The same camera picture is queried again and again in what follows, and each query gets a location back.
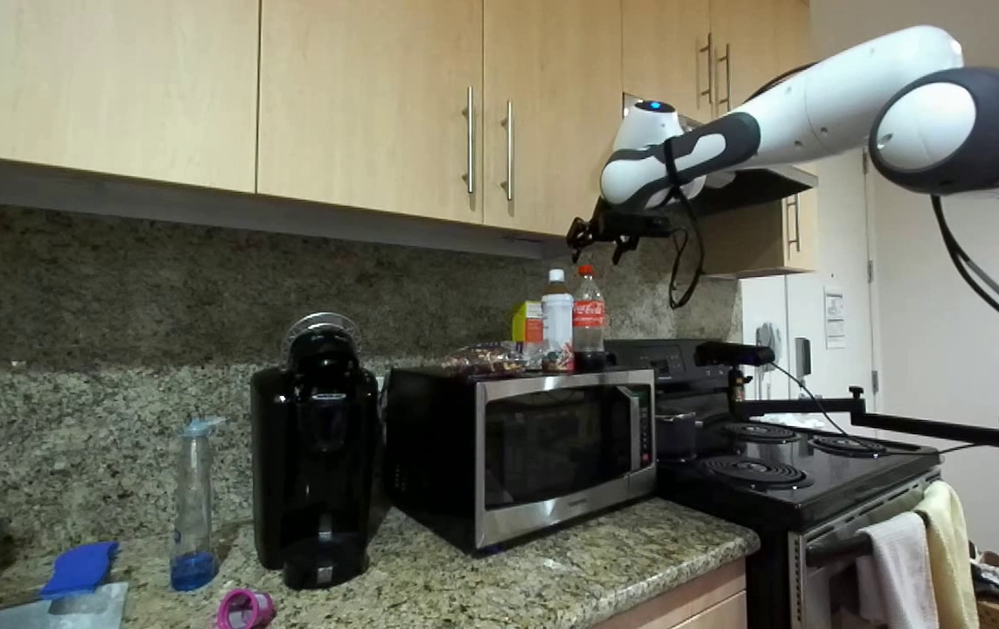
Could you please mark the white container red print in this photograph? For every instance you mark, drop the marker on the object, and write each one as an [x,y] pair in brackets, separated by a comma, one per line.
[556,317]

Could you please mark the yellow carton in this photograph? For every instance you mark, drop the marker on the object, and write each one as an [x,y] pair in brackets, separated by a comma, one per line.
[526,318]

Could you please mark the blue sponge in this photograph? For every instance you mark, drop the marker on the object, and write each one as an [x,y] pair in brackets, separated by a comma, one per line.
[77,566]

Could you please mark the clear plastic water bottle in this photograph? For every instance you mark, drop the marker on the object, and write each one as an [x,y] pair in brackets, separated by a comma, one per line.
[194,501]

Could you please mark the white paper notice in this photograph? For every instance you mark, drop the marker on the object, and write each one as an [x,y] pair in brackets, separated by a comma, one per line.
[832,318]

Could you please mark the small pale grey item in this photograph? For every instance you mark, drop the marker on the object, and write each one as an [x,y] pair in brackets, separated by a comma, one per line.
[996,574]

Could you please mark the small pink object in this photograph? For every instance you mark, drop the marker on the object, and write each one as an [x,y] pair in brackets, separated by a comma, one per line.
[247,610]

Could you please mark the black coffee maker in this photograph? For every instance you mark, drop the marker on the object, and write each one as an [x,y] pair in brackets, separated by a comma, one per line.
[316,465]

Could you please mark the stainless steel microwave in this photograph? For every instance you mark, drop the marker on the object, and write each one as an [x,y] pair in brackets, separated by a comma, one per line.
[548,454]

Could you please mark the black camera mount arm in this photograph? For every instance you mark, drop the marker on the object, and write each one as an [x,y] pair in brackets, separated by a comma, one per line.
[919,420]

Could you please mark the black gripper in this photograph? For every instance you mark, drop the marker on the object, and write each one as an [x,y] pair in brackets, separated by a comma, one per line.
[637,220]

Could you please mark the small wood wall cabinet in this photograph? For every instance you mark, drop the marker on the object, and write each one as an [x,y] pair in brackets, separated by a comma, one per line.
[755,239]

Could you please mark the wide wood wall cabinet door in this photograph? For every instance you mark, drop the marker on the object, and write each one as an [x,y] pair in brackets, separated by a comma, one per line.
[94,81]

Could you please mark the dark range hood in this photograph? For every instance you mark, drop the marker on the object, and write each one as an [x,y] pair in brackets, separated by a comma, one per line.
[773,184]

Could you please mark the red label soda bottle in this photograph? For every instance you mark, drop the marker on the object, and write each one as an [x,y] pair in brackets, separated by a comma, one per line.
[589,317]

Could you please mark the dark wall switch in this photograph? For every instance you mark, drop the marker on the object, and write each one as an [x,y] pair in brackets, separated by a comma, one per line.
[802,357]

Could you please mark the white hanging towel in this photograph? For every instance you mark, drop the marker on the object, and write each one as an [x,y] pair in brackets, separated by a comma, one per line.
[895,572]

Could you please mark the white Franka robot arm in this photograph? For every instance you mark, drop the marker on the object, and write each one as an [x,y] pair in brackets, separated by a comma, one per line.
[852,107]

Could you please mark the yellow hanging towel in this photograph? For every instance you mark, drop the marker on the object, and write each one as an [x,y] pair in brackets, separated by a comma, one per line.
[951,547]

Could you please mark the black electric stove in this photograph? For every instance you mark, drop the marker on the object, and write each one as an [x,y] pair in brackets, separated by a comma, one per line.
[802,476]

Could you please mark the clear plastic food bag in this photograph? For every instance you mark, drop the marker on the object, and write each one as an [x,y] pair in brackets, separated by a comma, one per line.
[485,357]

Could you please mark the clear plastic tray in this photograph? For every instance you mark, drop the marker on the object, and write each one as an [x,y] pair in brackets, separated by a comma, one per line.
[48,611]

